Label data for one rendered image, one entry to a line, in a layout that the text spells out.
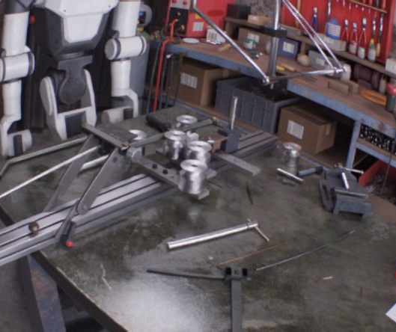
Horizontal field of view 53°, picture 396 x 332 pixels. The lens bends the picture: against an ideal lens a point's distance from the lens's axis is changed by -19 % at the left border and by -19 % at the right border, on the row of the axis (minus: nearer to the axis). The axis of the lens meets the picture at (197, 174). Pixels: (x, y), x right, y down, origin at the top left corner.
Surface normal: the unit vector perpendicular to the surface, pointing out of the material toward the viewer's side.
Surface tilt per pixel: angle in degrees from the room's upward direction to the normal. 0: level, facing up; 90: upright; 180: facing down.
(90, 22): 90
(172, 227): 0
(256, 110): 90
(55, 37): 98
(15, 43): 90
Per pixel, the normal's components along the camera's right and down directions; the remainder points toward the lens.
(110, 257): 0.12, -0.88
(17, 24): 0.65, 0.41
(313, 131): -0.70, 0.26
